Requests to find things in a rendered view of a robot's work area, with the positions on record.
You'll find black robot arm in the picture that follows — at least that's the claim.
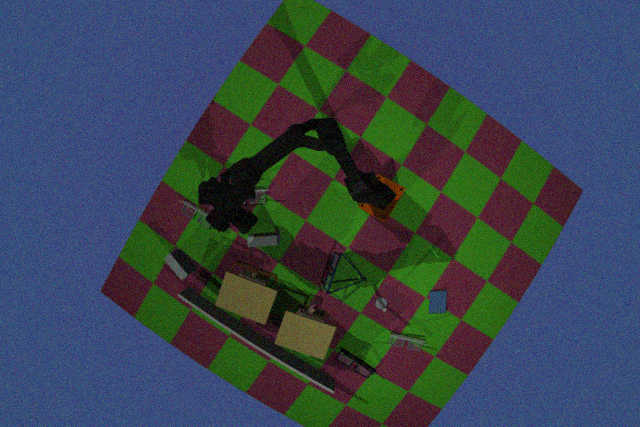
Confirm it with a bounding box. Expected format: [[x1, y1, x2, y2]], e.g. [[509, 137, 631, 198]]
[[198, 118, 396, 233]]

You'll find long black flat bar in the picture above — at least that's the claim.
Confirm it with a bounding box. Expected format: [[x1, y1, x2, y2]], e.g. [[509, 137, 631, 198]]
[[178, 287, 335, 394]]

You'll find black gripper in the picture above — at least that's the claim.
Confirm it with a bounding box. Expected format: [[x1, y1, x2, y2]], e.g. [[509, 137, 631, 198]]
[[207, 177, 258, 234]]

